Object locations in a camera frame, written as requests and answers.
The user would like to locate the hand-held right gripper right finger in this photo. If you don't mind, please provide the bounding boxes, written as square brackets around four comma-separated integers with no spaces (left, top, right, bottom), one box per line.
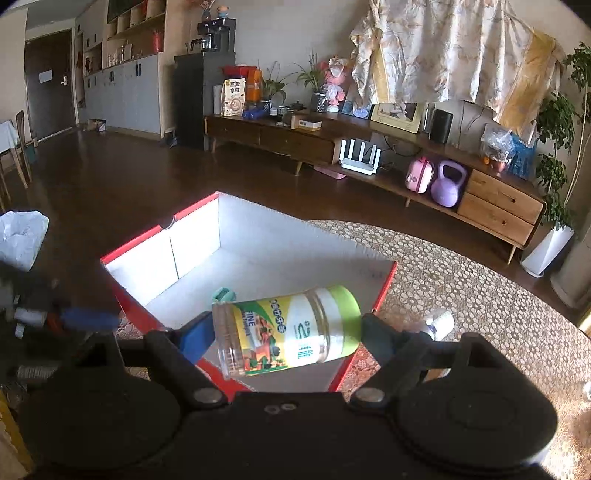
[349,313,498,411]

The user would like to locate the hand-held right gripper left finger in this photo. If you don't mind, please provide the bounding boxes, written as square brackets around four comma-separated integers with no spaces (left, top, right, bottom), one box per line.
[88,312,230,411]

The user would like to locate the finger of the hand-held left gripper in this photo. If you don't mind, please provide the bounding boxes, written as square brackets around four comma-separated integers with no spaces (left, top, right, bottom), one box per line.
[61,308,119,330]

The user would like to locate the green lid seasoning jar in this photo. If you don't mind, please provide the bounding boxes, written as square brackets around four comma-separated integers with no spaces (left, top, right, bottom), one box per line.
[211,285,362,380]

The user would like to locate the red cardboard box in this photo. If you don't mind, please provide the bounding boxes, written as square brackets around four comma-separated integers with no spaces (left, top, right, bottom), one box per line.
[100,191,399,394]

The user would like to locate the white plastic bag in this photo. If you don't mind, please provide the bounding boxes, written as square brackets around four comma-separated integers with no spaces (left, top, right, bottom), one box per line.
[0,210,50,273]

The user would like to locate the lace floral tablecloth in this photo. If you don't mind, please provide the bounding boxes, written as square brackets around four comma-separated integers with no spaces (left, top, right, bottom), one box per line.
[111,219,591,480]

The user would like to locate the wooden chair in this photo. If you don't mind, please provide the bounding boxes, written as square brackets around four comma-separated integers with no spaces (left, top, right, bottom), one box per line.
[0,110,37,199]

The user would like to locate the purple kettlebell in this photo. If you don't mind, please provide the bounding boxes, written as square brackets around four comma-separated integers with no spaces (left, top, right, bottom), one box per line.
[430,160,468,208]

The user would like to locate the light wooden cabinet drawer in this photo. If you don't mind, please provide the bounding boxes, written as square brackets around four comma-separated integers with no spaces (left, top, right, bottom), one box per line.
[464,169,546,225]
[457,193,539,250]

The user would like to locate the pink toy case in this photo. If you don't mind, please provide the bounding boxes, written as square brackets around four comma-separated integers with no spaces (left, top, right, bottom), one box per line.
[405,155,435,193]

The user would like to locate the white router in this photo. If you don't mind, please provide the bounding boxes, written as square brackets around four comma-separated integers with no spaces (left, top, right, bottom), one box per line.
[339,138,382,177]

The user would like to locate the white angular planter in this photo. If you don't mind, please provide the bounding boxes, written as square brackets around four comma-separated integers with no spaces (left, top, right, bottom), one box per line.
[521,224,574,278]

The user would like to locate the long wooden media cabinet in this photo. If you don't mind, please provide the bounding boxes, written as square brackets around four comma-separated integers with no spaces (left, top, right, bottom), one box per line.
[204,113,548,266]

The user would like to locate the grey cylindrical appliance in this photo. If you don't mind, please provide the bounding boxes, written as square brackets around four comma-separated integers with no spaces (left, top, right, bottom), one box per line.
[549,240,591,311]

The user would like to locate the yellow framed picture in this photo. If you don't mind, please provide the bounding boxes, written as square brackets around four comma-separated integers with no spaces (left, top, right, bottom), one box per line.
[370,102,426,134]

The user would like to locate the black speaker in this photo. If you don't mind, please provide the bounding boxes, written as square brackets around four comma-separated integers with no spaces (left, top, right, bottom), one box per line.
[429,108,455,145]

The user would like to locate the dark wooden door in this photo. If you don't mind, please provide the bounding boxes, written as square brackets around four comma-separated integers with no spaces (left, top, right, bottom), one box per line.
[24,28,77,141]

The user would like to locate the clear plastic bag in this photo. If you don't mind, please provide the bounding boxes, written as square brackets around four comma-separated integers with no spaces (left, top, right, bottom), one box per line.
[480,124,514,172]

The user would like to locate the small standing photo cards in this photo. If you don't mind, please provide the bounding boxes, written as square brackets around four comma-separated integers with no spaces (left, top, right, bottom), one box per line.
[340,99,372,119]

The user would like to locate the blue plastic bag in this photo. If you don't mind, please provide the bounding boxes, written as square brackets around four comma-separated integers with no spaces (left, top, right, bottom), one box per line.
[508,136,539,180]

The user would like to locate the black fridge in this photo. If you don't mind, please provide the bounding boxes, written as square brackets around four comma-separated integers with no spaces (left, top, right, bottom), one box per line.
[174,52,236,151]

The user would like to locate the snack box with orange print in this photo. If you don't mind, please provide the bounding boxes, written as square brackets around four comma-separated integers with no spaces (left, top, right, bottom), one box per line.
[221,78,247,117]

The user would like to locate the plant in patterned pot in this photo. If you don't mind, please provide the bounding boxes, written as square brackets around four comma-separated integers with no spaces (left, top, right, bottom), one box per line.
[295,53,331,113]

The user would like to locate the pink doll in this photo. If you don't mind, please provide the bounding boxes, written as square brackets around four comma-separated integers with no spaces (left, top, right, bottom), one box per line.
[322,55,354,114]

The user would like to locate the small leafy potted plant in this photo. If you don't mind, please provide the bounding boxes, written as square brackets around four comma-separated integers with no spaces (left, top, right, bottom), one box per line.
[260,62,298,112]

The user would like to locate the tall green houseplant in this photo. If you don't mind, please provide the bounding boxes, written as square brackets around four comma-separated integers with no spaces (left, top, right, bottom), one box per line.
[536,41,591,232]

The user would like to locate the floral hanging cloth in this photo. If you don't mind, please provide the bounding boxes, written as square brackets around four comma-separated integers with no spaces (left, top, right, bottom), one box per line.
[349,0,567,139]

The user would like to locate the black coffee machine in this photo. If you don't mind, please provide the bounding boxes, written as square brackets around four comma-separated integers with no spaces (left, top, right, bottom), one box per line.
[186,18,237,54]

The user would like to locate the grey wall cabinet unit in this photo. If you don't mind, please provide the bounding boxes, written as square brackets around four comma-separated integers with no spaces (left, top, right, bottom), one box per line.
[76,0,167,137]

